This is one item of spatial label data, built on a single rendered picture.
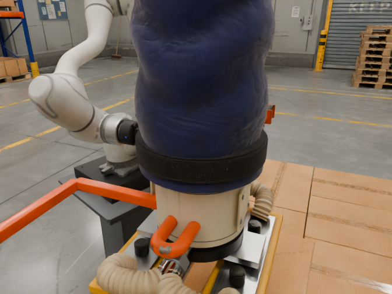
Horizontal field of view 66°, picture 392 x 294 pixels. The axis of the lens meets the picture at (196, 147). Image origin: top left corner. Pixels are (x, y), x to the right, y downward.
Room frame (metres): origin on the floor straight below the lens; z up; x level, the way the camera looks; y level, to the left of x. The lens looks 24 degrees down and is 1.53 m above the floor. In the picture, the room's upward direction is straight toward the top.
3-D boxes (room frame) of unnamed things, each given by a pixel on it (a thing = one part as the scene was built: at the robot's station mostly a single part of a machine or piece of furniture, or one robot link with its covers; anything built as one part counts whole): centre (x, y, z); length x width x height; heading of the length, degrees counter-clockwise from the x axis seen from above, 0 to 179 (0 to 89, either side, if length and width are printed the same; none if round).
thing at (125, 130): (0.84, 0.17, 1.21); 0.09 x 0.07 x 0.08; 68
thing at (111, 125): (0.87, 0.24, 1.21); 0.09 x 0.06 x 0.09; 158
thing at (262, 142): (0.49, -0.01, 1.33); 0.23 x 0.23 x 0.04
